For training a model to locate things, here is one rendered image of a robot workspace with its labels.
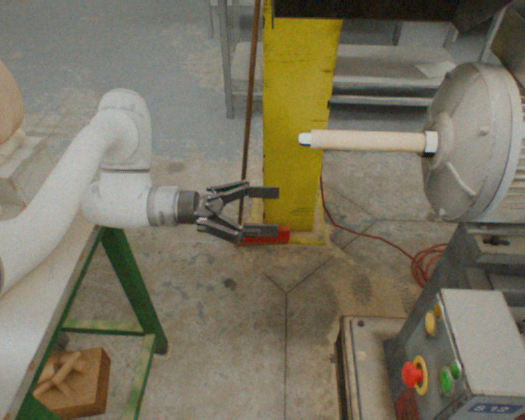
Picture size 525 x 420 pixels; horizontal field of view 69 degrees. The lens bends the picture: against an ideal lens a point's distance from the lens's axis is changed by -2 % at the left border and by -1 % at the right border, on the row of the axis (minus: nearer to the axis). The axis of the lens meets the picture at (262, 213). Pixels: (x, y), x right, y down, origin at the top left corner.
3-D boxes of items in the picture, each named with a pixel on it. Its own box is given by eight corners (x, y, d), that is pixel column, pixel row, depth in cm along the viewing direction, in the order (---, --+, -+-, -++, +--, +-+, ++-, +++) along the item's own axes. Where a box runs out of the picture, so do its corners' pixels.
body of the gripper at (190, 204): (185, 209, 90) (225, 210, 90) (177, 232, 83) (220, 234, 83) (182, 181, 86) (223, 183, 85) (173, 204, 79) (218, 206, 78)
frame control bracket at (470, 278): (476, 280, 74) (484, 268, 71) (514, 379, 61) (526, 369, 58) (456, 279, 74) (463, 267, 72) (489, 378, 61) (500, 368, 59)
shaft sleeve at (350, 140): (415, 145, 65) (421, 129, 63) (420, 157, 63) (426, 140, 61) (309, 141, 66) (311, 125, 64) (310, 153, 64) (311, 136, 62)
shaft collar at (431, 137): (425, 146, 66) (433, 123, 63) (432, 163, 63) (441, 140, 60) (413, 146, 66) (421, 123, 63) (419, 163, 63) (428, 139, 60)
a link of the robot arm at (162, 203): (152, 235, 84) (179, 236, 84) (144, 201, 78) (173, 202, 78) (162, 210, 91) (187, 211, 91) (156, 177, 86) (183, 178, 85)
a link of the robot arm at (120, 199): (146, 234, 80) (145, 171, 78) (73, 231, 81) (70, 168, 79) (161, 224, 91) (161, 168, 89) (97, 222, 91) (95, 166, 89)
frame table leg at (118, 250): (170, 345, 170) (112, 198, 105) (167, 357, 166) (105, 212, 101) (157, 344, 170) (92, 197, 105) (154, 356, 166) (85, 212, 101)
